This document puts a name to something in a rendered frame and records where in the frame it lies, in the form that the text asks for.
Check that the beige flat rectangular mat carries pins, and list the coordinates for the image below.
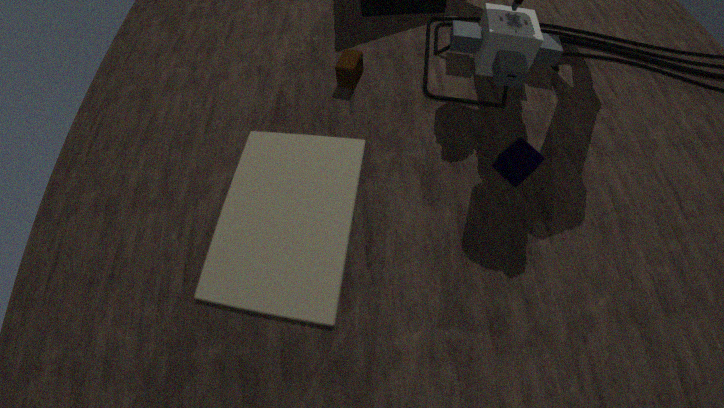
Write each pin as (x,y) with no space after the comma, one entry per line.
(281,241)

